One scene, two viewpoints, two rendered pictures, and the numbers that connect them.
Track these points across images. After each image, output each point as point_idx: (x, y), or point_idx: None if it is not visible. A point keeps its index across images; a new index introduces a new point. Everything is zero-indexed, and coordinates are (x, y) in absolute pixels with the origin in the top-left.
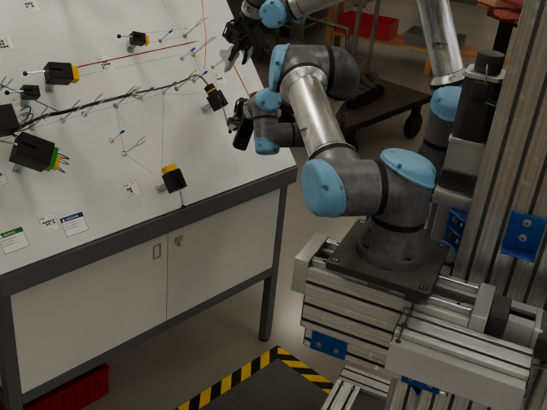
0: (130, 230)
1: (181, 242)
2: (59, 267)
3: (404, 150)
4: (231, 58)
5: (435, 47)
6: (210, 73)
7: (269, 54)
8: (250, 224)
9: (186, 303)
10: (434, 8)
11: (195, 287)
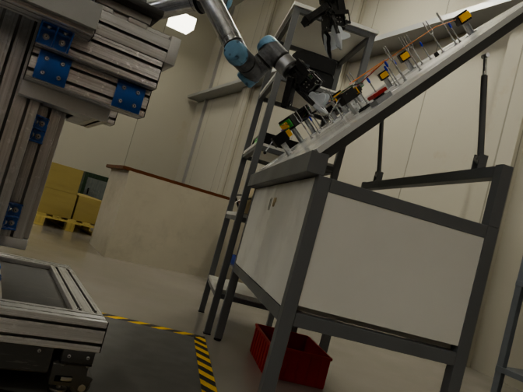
0: (265, 169)
1: (275, 205)
2: (254, 179)
3: None
4: (323, 42)
5: None
6: (392, 90)
7: (303, 18)
8: (291, 218)
9: (257, 274)
10: None
11: (263, 261)
